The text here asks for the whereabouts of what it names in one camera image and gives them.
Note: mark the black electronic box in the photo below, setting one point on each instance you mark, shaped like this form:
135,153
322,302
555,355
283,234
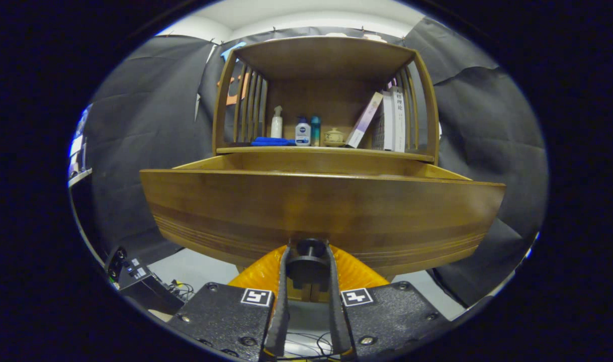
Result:
145,289

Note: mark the wooden cabinet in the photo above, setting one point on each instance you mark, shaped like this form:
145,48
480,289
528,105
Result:
326,55

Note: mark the white book with printed spine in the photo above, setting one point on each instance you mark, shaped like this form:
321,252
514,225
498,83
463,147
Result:
399,120

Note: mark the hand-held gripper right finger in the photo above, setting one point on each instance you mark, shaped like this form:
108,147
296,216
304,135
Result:
336,317

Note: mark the beige lidded teacup with saucer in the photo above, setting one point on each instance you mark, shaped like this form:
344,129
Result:
334,137

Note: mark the blue folded cloth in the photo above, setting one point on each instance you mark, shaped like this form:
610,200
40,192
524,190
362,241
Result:
271,142

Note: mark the white pump bottle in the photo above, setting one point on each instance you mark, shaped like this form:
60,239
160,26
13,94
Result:
276,125

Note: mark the black backdrop cloth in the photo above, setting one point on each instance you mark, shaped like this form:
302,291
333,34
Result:
145,151

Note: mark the wooden drawer with black knob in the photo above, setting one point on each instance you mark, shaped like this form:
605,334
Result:
311,201

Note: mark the white desk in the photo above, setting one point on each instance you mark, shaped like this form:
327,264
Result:
80,177

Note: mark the white bottle with blue cap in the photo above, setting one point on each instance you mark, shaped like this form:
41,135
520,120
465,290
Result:
302,134

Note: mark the purple and white book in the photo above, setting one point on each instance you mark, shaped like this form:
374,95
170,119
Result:
362,123

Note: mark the teal slim bottle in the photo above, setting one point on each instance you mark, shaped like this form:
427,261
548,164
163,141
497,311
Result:
315,131

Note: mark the computer monitor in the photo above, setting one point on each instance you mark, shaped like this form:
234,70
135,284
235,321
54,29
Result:
77,146

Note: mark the wooden countertop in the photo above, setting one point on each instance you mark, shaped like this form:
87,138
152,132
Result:
336,151

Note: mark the dark patterned book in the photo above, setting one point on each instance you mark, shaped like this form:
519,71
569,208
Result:
379,130

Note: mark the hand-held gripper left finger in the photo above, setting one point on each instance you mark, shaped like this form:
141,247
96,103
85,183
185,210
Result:
280,322

